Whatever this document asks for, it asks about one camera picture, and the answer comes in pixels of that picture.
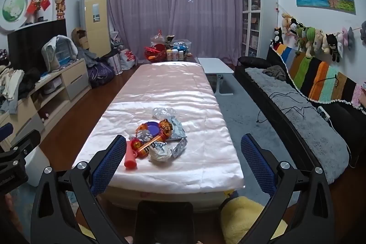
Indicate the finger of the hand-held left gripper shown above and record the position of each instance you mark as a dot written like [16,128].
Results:
[25,144]
[5,132]

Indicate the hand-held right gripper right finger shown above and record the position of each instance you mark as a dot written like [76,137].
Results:
[257,165]

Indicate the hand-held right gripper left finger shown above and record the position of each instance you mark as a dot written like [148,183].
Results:
[110,165]

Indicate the brown orange candy wrapper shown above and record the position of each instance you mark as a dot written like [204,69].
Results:
[148,147]

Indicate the white paper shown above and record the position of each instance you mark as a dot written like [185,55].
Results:
[160,154]

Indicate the silver blue foil packet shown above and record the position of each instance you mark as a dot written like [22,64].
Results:
[178,129]

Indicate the red plastic tube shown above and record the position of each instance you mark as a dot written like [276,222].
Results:
[131,159]

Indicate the crumpled silver foil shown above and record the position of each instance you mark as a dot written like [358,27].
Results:
[144,136]

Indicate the pile of clothes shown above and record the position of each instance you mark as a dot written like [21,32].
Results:
[14,84]

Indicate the yellow plush blanket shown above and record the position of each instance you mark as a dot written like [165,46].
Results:
[246,218]

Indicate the grey floor rug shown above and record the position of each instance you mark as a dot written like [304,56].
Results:
[243,112]

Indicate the purple plastic dish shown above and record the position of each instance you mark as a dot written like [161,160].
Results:
[153,128]

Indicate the grey fluffy blanket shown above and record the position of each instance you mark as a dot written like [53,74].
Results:
[308,129]

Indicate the orange crumpled wrapper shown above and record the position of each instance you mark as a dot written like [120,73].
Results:
[166,128]

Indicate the torn silver wrapper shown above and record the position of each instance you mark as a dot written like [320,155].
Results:
[179,148]

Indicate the clear plastic bag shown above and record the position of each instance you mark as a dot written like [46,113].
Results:
[164,113]

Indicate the beige television cabinet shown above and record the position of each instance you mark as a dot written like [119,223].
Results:
[71,81]

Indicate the white power strip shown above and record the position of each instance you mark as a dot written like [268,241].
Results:
[323,113]

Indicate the black television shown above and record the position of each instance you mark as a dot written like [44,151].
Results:
[31,44]

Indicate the purple duffel bag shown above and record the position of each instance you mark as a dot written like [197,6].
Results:
[100,72]

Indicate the dark clothing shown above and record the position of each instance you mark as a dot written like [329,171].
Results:
[274,72]

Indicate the grey cloth pile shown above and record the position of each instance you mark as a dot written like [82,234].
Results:
[58,51]

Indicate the pink satin tablecloth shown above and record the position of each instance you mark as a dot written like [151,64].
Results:
[171,84]

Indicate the black sofa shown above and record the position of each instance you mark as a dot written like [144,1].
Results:
[351,124]

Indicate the striped crochet blanket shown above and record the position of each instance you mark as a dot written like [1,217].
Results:
[314,75]

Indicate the white red plastic bag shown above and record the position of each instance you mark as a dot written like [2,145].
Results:
[127,59]

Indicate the white folding table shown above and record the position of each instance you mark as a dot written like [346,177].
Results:
[214,65]

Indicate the cardboard box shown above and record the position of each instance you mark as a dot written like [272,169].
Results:
[80,36]

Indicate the red plastic basket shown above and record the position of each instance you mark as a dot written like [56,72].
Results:
[154,52]

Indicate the group of white bottles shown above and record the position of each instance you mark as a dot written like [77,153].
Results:
[175,55]

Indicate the black cat plush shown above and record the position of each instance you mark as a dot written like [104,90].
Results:
[276,38]

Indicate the red flags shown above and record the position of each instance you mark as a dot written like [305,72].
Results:
[40,4]

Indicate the hanging doll ornament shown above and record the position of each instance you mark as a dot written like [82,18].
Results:
[60,6]

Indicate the row of plush toys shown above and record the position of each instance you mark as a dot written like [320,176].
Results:
[311,38]

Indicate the clear storage box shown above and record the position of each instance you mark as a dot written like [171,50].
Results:
[183,45]

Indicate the yellow standing air conditioner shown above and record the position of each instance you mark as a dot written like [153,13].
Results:
[95,21]

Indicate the white glass door bookshelf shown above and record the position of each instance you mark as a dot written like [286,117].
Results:
[254,4]

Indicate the purple curtain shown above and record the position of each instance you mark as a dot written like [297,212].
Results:
[177,4]

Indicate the round green wall decoration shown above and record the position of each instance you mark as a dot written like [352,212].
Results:
[11,8]

